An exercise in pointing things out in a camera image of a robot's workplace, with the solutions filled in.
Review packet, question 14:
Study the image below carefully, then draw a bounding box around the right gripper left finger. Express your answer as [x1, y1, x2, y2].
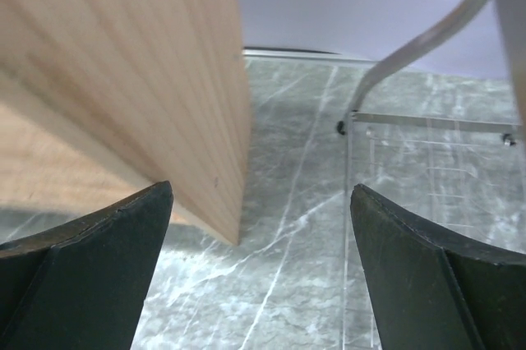
[1, 181, 173, 349]

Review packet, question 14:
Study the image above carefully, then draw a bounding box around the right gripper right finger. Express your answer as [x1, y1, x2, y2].
[350, 184, 525, 349]

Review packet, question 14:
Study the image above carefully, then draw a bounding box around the wooden two-tier shelf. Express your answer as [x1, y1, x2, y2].
[1, 0, 251, 245]

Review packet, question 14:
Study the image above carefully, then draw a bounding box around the metal dish rack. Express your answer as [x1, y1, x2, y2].
[337, 0, 525, 349]

